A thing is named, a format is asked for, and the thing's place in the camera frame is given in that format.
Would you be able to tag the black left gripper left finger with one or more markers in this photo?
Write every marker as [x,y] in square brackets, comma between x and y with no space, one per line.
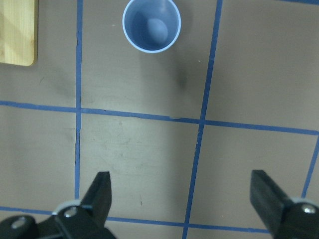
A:
[86,220]

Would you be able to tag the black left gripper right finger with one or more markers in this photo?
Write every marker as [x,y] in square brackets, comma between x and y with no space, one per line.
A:
[284,217]

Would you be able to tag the light blue plastic cup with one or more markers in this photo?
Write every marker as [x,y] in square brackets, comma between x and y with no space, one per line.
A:
[151,26]

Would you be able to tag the wooden cup rack stand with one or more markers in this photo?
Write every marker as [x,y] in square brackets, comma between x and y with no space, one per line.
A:
[18,32]

